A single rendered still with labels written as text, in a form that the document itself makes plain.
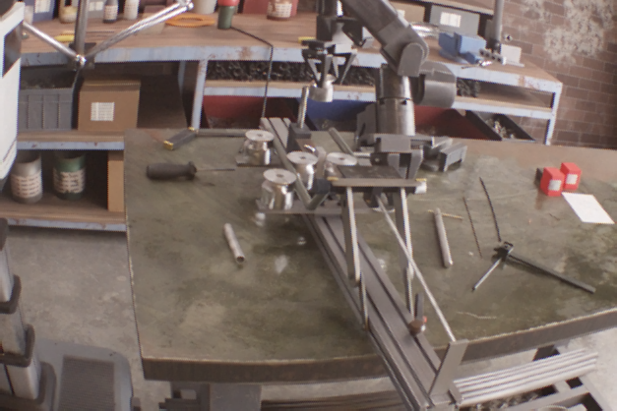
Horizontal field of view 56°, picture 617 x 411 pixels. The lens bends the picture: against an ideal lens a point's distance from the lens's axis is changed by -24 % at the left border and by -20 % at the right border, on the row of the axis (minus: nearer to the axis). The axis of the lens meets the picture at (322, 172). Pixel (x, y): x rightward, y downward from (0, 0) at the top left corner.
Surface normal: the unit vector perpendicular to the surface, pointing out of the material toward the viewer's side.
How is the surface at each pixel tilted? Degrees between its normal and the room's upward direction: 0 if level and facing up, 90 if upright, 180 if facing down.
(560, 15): 90
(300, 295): 0
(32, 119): 90
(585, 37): 90
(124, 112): 90
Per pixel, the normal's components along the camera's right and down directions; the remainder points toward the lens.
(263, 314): 0.14, -0.90
